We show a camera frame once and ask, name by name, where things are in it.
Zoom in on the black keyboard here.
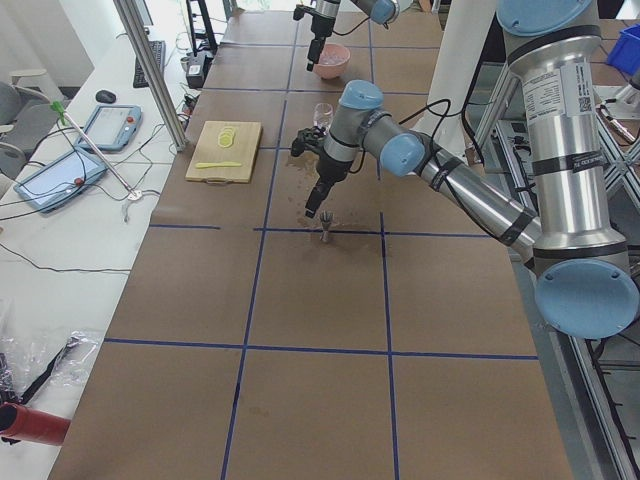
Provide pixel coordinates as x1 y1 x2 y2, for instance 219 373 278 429
132 39 167 90

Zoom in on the yellow plastic knife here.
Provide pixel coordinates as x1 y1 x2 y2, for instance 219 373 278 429
195 161 243 169

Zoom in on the black computer mouse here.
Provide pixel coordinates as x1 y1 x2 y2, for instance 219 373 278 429
95 89 117 104

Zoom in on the clear plastic bag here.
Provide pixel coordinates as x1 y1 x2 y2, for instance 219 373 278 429
1 330 102 405

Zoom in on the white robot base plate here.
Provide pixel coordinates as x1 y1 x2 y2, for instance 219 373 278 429
414 0 505 156

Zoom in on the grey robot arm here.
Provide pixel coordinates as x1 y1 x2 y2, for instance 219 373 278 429
291 1 639 340
293 0 400 71

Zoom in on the pink bowl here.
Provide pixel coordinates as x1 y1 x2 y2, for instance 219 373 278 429
312 43 351 80

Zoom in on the bamboo cutting board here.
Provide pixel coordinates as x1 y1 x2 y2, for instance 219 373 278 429
185 121 262 183

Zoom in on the aluminium frame post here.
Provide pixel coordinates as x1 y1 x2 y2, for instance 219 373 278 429
113 0 187 152

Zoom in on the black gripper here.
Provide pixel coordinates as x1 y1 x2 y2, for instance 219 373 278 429
306 15 334 72
305 153 350 218

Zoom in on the blue teach pendant near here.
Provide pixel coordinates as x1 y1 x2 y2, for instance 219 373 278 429
13 148 107 214

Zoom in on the metal rod green tip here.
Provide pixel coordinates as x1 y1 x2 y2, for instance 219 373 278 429
50 101 143 201

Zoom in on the blue teach pendant far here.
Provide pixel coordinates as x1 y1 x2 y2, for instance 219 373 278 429
83 105 142 153

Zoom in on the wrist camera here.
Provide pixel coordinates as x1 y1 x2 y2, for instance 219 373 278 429
293 4 316 21
290 126 327 157

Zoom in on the grey office chair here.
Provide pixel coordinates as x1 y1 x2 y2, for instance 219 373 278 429
1 69 57 179

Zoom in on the blue teach pendant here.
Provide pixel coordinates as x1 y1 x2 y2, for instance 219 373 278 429
13 148 107 214
83 105 142 153

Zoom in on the pile of ice cubes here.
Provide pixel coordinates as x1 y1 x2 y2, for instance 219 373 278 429
319 49 349 67

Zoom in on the blue storage bin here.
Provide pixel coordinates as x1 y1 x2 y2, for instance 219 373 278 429
606 24 640 75

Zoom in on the red thermos bottle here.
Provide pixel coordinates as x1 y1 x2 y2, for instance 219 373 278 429
1 403 71 446

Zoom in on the steel double jigger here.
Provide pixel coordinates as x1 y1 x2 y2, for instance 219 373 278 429
320 211 333 244

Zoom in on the clear wine glass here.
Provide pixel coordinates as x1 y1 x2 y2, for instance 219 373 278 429
313 102 334 131

